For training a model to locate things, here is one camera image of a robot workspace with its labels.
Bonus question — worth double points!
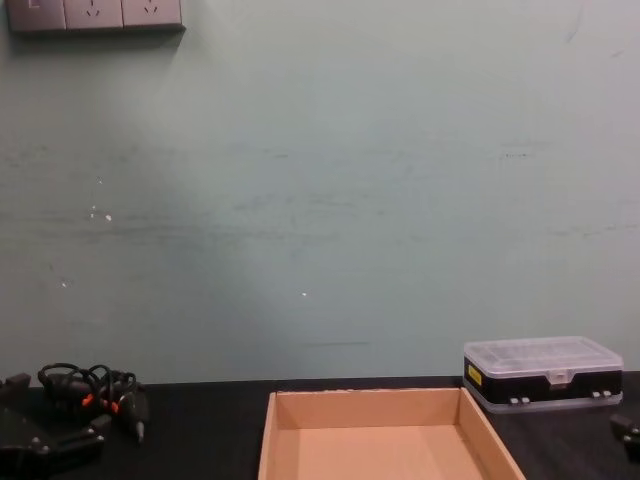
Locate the black table cloth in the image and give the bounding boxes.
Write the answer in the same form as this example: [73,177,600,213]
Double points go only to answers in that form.
[0,370,640,480]

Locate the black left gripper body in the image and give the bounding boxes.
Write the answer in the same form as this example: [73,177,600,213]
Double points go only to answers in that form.
[0,407,69,469]

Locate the clear plastic case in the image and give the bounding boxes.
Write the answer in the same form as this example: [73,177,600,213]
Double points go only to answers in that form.
[462,335,625,415]

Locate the black corded tool orange parts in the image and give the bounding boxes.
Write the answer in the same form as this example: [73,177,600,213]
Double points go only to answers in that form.
[38,362,151,445]

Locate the shallow brown cardboard tray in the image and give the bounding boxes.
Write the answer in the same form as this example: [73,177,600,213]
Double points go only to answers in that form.
[257,387,526,480]

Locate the grey wall socket plate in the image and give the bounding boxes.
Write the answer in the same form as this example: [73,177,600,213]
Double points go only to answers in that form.
[63,0,125,31]
[121,0,184,29]

